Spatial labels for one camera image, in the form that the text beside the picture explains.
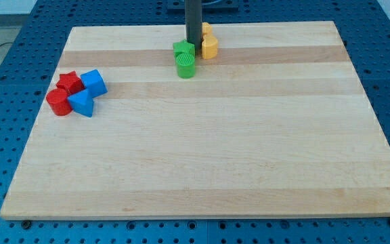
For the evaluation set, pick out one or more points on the yellow heart block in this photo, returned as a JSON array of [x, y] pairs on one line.
[[209, 46]]

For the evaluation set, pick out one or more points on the green cylinder block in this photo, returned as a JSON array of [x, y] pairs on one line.
[[185, 63]]

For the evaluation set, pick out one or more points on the wooden board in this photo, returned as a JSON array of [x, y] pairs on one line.
[[277, 125]]

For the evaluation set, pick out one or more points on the green star block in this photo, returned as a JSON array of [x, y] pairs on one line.
[[183, 47]]

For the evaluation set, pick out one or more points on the blue cube block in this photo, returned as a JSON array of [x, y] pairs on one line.
[[94, 82]]

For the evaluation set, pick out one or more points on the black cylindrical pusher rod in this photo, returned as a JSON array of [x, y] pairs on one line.
[[193, 16]]

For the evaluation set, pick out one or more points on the blue triangle block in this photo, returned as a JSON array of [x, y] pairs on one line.
[[82, 103]]

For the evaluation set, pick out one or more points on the red star block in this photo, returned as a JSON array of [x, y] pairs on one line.
[[70, 82]]

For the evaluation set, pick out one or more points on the red cylinder block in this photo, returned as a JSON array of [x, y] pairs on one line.
[[57, 99]]

